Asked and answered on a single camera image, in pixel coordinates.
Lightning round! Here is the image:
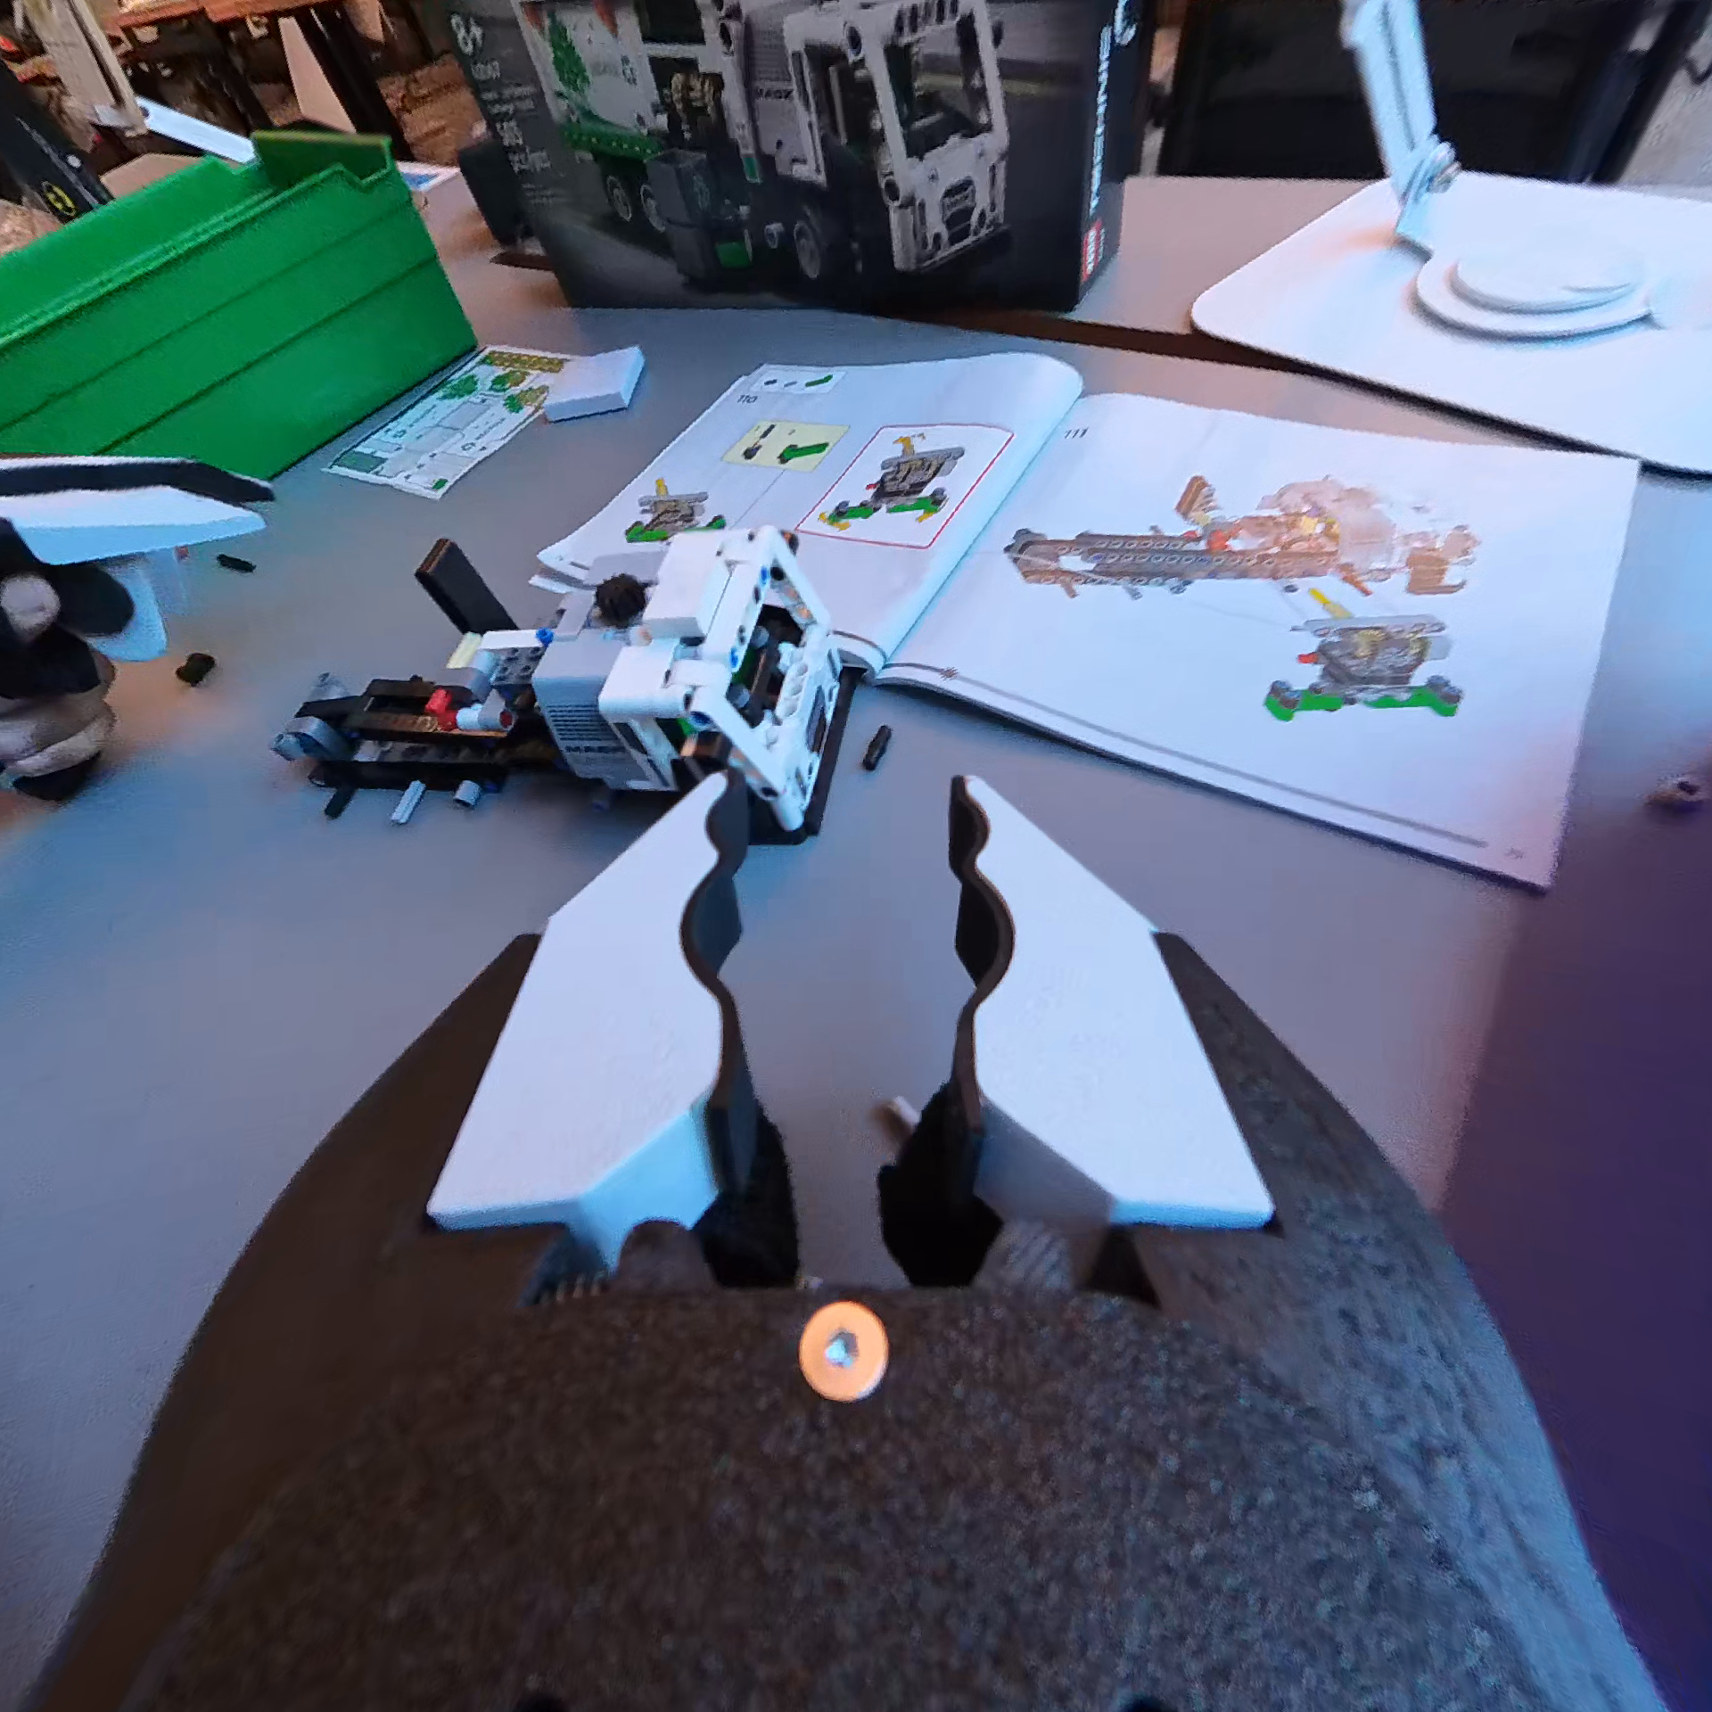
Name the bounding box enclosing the green plastic bin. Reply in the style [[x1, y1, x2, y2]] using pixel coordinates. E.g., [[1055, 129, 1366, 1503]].
[[0, 129, 479, 482]]

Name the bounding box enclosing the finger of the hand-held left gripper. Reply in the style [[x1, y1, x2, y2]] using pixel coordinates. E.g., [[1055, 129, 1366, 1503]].
[[0, 457, 275, 664]]

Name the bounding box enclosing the small white box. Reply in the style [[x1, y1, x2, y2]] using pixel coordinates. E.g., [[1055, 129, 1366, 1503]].
[[541, 348, 645, 423]]

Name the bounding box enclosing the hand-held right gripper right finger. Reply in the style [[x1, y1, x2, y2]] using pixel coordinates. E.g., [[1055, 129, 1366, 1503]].
[[934, 772, 1275, 1234]]

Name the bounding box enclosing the black box yellow emblem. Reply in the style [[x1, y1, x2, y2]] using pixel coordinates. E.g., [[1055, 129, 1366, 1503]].
[[0, 52, 114, 216]]

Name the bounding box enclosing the white black lego truck model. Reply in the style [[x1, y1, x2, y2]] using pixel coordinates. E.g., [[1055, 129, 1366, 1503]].
[[273, 525, 857, 847]]

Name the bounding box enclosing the small dark container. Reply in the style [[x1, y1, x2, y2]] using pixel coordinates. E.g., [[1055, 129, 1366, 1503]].
[[459, 135, 536, 249]]

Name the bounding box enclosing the person's left hand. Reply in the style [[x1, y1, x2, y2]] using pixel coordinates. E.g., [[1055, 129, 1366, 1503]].
[[0, 568, 120, 805]]

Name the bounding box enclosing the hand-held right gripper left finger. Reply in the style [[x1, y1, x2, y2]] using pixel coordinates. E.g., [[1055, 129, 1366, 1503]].
[[426, 771, 769, 1269]]

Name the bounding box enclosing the open instruction booklet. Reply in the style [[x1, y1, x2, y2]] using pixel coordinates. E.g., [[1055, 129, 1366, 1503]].
[[527, 355, 1645, 890]]

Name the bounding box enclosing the dark lego set box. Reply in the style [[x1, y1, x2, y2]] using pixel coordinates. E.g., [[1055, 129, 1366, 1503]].
[[447, 0, 1157, 315]]

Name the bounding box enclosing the green white sticker sheet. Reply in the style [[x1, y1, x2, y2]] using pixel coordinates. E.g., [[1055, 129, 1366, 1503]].
[[323, 344, 579, 499]]

